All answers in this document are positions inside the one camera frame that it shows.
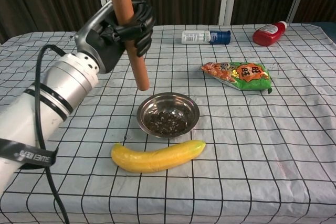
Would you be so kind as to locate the green orange snack bag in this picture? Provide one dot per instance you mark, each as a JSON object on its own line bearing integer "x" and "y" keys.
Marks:
{"x": 244, "y": 77}

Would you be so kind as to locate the checked tablecloth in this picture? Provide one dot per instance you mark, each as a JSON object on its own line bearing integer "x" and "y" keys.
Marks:
{"x": 236, "y": 142}

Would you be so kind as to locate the brown wooden rod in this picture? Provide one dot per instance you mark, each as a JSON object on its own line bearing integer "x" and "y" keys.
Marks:
{"x": 140, "y": 72}

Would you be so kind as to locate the red ketchup bottle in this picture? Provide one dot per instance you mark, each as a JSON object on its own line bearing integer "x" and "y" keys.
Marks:
{"x": 266, "y": 36}

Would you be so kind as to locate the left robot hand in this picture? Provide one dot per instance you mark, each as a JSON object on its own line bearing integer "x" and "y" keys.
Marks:
{"x": 105, "y": 48}

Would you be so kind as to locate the yellow banana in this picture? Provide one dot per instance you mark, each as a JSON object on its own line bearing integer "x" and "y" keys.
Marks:
{"x": 157, "y": 158}

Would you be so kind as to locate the white bottle blue cap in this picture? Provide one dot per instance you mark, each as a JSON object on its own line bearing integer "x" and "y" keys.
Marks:
{"x": 197, "y": 37}

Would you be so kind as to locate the steel bowl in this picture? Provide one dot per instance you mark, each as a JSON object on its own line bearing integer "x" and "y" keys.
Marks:
{"x": 144, "y": 108}

